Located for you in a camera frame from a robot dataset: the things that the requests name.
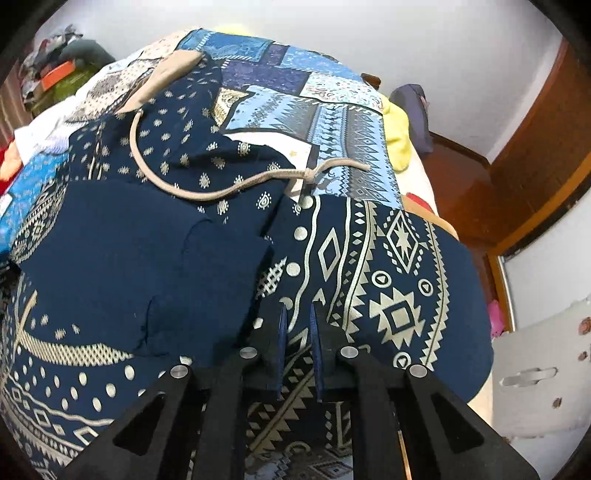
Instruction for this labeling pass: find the orange box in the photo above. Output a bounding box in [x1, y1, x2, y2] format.
[41, 60, 76, 91]

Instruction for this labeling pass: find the yellow plush blanket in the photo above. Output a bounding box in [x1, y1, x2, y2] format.
[381, 95, 412, 173]

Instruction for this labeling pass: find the white sheet on bed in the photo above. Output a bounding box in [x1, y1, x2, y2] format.
[14, 96, 85, 165]

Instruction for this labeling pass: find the blue patchwork bedspread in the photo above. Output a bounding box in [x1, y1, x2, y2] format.
[1, 29, 402, 251]

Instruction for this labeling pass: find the green storage box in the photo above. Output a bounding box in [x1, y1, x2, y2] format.
[24, 67, 98, 117]

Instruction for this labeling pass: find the red plush toy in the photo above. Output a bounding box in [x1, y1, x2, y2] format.
[0, 141, 23, 195]

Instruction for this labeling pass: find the navy patterned hoodie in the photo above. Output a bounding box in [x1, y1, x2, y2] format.
[1, 50, 493, 479]

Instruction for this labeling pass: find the brown wooden door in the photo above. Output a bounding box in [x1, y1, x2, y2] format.
[421, 36, 591, 259]

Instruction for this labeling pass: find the clutter pile of clothes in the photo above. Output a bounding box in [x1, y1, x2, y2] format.
[18, 25, 115, 100]

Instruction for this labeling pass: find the purple grey backpack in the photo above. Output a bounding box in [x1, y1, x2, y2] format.
[389, 84, 434, 160]

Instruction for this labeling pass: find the beige fleece blanket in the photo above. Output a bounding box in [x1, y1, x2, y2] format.
[402, 193, 459, 240]

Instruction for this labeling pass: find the white plastic board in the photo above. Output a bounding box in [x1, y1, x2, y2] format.
[492, 298, 590, 438]

